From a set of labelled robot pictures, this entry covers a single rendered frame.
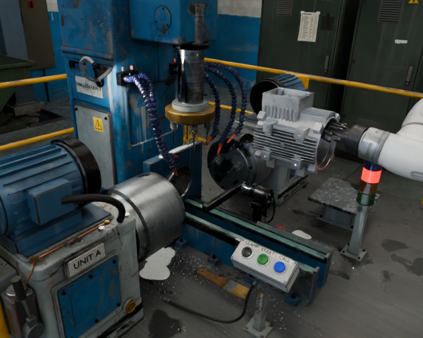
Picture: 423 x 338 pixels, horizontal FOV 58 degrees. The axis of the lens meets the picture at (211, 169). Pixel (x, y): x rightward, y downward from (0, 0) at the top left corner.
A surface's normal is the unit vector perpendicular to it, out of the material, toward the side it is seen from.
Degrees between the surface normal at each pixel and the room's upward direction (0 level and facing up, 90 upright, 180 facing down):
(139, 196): 25
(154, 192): 32
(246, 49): 90
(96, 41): 90
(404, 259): 0
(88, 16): 90
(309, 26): 88
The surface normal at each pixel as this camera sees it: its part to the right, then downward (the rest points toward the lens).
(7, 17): 0.76, 0.29
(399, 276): 0.03, -0.91
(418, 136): -0.10, -0.70
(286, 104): -0.61, 0.33
